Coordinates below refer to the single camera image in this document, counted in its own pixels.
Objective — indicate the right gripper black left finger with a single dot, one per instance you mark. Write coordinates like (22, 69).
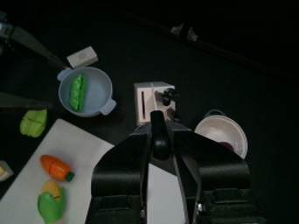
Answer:
(120, 175)

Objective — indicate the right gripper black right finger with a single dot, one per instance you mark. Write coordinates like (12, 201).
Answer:
(218, 175)

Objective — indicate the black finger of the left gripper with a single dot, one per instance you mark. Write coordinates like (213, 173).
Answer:
(35, 46)
(23, 102)

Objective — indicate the light green toy star fruit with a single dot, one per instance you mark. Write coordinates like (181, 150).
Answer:
(34, 124)

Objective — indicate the white rectangular toy block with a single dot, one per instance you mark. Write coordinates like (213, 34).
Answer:
(82, 57)

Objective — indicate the white toy pot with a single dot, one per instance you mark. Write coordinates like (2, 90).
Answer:
(219, 134)

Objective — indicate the green toy pea pod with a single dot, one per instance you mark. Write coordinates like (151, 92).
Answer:
(76, 93)

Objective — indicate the white cutting board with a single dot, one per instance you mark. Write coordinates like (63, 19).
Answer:
(78, 145)

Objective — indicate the orange toy carrot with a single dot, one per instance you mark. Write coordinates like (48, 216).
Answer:
(55, 167)

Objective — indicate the light blue toy pot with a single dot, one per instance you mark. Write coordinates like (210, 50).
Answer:
(98, 93)

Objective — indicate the toy corn with green husk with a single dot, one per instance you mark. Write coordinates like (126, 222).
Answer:
(50, 205)

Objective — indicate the pale yellow toy piece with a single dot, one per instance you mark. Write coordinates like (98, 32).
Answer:
(4, 171)

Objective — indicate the white toy knife block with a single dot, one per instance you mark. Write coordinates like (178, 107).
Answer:
(145, 102)

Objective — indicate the small metal bracket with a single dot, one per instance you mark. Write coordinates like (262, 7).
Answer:
(191, 35)
(177, 29)

